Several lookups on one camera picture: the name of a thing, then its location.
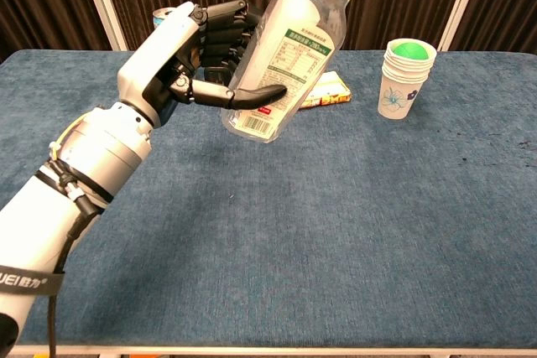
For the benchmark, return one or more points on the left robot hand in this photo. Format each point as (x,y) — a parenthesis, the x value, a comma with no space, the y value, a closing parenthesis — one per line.
(155,60)

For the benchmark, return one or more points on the transparent plastic bottle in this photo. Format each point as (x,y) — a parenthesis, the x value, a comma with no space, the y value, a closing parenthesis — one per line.
(293,22)

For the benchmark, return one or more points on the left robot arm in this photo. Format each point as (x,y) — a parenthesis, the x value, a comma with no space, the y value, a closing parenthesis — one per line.
(96,148)

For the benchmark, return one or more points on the light blue drink can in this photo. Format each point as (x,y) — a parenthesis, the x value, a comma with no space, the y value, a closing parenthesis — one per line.
(161,16)

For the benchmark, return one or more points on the green ball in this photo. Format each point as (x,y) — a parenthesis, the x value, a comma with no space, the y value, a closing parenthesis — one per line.
(411,51)

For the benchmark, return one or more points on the white paper cup stack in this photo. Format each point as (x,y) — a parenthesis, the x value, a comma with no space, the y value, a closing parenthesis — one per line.
(396,94)

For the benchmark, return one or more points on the yellow cardboard box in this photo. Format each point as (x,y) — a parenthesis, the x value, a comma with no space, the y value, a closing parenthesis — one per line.
(331,89)

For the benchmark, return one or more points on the blue table cloth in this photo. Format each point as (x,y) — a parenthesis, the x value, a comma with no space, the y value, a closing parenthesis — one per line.
(293,228)

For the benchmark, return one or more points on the white frame post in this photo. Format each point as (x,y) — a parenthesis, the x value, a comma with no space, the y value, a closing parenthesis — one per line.
(461,1)
(102,1)

